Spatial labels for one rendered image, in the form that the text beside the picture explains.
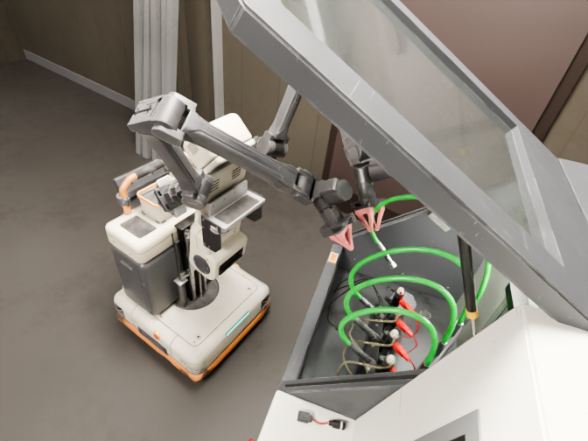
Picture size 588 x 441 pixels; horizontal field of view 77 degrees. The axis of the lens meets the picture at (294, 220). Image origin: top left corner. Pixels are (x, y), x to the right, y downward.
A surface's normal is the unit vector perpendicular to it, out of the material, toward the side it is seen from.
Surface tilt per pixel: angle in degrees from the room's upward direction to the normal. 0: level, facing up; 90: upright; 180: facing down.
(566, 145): 90
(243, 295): 0
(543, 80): 90
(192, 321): 0
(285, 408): 0
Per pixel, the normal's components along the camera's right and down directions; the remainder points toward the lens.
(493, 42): -0.56, 0.49
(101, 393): 0.10, -0.76
